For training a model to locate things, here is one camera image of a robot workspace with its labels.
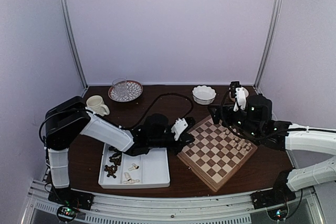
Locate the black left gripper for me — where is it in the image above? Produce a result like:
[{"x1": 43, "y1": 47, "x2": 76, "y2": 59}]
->
[{"x1": 149, "y1": 125, "x2": 195, "y2": 156}]

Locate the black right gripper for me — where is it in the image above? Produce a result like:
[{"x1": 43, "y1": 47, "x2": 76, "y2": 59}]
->
[{"x1": 208, "y1": 103, "x2": 261, "y2": 140}]

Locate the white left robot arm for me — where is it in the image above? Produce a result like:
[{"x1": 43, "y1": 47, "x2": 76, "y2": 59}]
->
[{"x1": 40, "y1": 96, "x2": 195, "y2": 205}]

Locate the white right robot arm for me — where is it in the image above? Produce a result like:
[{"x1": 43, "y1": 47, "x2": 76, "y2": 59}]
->
[{"x1": 208, "y1": 94, "x2": 335, "y2": 204}]

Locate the dark chess pieces pile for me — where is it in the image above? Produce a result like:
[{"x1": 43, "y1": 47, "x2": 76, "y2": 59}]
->
[{"x1": 104, "y1": 146, "x2": 122, "y2": 178}]

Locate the wooden chess board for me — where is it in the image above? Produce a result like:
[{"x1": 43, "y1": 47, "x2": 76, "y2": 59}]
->
[{"x1": 177, "y1": 116, "x2": 257, "y2": 192}]

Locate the light chess pieces pile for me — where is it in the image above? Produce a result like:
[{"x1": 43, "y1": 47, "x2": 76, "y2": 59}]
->
[{"x1": 122, "y1": 163, "x2": 140, "y2": 184}]

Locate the cream round bowl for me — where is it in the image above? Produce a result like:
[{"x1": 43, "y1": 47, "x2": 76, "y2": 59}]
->
[{"x1": 229, "y1": 87, "x2": 249, "y2": 102}]

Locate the white plastic tray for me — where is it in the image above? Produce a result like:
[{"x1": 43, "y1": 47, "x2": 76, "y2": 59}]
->
[{"x1": 98, "y1": 144, "x2": 170, "y2": 189}]

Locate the patterned brown plate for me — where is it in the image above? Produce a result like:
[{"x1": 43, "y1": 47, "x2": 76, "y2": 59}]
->
[{"x1": 108, "y1": 80, "x2": 143, "y2": 102}]

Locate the white scalloped bowl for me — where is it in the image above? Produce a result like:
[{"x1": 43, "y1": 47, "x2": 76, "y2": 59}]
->
[{"x1": 192, "y1": 86, "x2": 216, "y2": 105}]

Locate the clear drinking glass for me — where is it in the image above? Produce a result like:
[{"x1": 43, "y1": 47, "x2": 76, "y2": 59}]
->
[{"x1": 112, "y1": 78, "x2": 127, "y2": 97}]

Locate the cream ceramic mug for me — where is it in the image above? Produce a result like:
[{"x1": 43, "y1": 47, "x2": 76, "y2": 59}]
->
[{"x1": 86, "y1": 95, "x2": 110, "y2": 116}]

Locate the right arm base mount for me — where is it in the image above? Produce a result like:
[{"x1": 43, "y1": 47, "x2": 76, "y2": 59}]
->
[{"x1": 251, "y1": 189, "x2": 296, "y2": 209}]

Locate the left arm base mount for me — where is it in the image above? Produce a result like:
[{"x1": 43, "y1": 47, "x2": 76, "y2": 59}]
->
[{"x1": 48, "y1": 190, "x2": 94, "y2": 210}]

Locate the right aluminium frame post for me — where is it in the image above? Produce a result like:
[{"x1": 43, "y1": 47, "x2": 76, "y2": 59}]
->
[{"x1": 254, "y1": 0, "x2": 283, "y2": 91}]

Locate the aluminium frame post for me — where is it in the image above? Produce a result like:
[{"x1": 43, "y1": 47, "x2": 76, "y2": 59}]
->
[
  {"x1": 60, "y1": 0, "x2": 88, "y2": 90},
  {"x1": 254, "y1": 0, "x2": 283, "y2": 91}
]

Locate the left aluminium frame post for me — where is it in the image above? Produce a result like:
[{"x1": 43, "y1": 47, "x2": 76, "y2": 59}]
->
[{"x1": 60, "y1": 0, "x2": 88, "y2": 90}]

